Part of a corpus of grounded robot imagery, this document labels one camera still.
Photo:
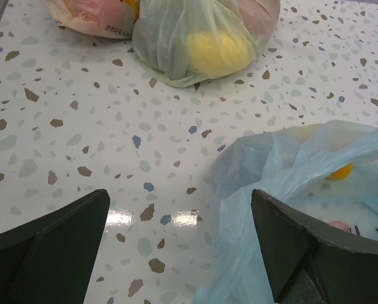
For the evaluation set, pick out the blue printed plastic bag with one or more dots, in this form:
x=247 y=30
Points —
x=291 y=165

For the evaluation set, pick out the orange knotted plastic bag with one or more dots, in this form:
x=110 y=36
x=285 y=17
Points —
x=123 y=29

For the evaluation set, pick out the green knotted plastic bag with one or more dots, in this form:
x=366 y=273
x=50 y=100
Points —
x=182 y=43

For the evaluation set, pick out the pink fruit in orange bag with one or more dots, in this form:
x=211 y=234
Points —
x=105 y=11

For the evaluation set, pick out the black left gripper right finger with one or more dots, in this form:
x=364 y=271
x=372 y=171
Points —
x=319 y=252

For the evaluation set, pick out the yellow fruit in green bag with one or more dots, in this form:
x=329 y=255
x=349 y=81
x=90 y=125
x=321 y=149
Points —
x=218 y=54

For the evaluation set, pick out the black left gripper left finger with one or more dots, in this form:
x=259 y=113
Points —
x=50 y=259

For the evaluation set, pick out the orange toy mango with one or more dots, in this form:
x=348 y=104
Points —
x=341 y=173

